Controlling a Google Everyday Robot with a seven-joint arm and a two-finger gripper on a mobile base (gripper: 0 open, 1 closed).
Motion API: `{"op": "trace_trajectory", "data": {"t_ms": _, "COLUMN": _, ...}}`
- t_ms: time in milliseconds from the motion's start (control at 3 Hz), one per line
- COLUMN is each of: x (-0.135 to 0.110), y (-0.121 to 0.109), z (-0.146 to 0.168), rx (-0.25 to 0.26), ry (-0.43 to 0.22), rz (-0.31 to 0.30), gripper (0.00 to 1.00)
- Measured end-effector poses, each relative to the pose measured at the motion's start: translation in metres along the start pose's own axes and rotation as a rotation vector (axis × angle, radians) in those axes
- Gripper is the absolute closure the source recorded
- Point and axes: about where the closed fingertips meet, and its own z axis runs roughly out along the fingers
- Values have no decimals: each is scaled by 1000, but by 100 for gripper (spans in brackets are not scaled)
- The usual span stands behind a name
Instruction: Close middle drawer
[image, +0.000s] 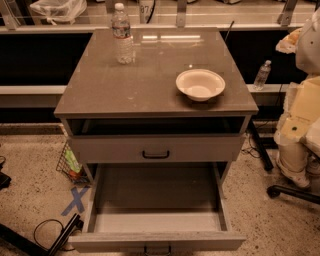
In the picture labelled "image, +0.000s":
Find drawer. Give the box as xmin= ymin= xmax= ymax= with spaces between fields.
xmin=69 ymin=163 xmax=246 ymax=256
xmin=68 ymin=135 xmax=244 ymax=164

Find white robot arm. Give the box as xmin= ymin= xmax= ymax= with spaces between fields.
xmin=275 ymin=9 xmax=320 ymax=145

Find grey drawer cabinet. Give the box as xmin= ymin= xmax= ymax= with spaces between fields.
xmin=55 ymin=28 xmax=258 ymax=177

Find closed middle drawer front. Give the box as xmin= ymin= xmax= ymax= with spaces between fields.
xmin=68 ymin=135 xmax=244 ymax=164

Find white paper bowl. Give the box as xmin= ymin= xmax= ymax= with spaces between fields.
xmin=176 ymin=69 xmax=225 ymax=102

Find small water bottle on ledge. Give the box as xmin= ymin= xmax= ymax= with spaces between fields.
xmin=253 ymin=60 xmax=271 ymax=91

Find clear water bottle on cabinet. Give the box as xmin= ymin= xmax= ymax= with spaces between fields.
xmin=111 ymin=3 xmax=133 ymax=64

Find black stand leg right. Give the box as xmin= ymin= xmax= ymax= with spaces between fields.
xmin=248 ymin=120 xmax=273 ymax=171

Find black stand leg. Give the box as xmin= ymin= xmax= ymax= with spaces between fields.
xmin=0 ymin=214 xmax=83 ymax=256
xmin=248 ymin=120 xmax=273 ymax=171

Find black stand leg left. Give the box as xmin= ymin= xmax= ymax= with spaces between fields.
xmin=0 ymin=214 xmax=83 ymax=256

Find black office chair base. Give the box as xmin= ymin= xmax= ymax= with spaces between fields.
xmin=267 ymin=185 xmax=320 ymax=205

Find person legs beige trousers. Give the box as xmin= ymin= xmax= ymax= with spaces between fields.
xmin=276 ymin=142 xmax=320 ymax=189

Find clear plastic bag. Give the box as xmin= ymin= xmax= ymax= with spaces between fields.
xmin=30 ymin=0 xmax=87 ymax=25

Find wire mesh basket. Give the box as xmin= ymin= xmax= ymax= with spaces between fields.
xmin=56 ymin=143 xmax=89 ymax=184

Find black cable loop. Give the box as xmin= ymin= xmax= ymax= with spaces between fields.
xmin=33 ymin=218 xmax=66 ymax=248

